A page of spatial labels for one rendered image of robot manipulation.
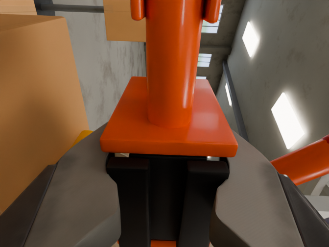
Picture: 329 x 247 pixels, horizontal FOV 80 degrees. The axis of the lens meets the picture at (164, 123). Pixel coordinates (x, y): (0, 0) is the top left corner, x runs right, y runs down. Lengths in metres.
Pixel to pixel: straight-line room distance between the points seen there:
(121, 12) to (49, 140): 1.41
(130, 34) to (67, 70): 1.33
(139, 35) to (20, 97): 1.41
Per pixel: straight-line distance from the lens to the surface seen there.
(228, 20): 9.55
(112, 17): 1.61
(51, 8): 2.08
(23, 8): 0.97
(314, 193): 3.50
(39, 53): 0.24
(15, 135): 0.21
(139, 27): 1.58
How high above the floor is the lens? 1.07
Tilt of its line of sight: level
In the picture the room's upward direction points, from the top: 92 degrees clockwise
